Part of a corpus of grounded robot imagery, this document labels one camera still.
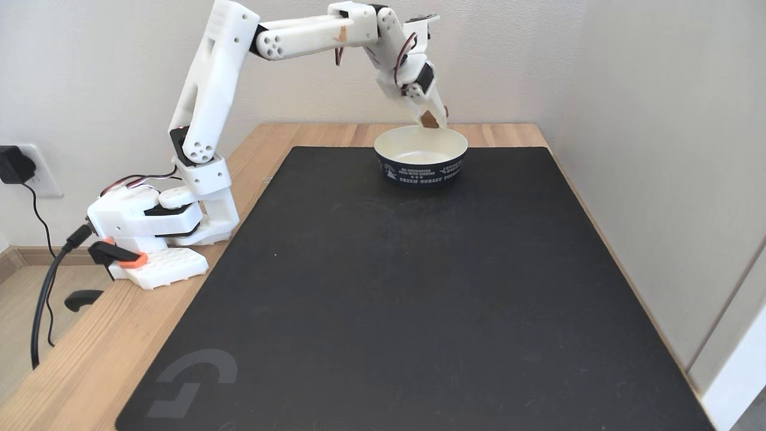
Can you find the white wall outlet plate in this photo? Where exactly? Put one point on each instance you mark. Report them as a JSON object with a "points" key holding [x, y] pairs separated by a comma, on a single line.
{"points": [[48, 179]]}

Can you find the black desk mat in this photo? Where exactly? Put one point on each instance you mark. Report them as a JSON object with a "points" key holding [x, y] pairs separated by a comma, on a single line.
{"points": [[419, 311]]}

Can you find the dark blue paper bowl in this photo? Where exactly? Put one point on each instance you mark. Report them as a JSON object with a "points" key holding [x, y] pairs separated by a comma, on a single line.
{"points": [[422, 170]]}

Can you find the brown cube toy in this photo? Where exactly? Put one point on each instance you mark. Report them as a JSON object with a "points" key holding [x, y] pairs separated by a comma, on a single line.
{"points": [[429, 121]]}

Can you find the white door frame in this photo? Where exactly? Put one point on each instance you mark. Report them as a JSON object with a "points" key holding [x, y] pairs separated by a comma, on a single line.
{"points": [[739, 377]]}

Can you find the black and orange clamp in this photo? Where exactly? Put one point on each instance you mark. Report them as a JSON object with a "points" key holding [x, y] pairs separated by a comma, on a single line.
{"points": [[122, 256]]}

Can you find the black power adapter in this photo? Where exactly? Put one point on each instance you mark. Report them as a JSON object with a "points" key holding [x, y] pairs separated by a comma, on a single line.
{"points": [[12, 164]]}

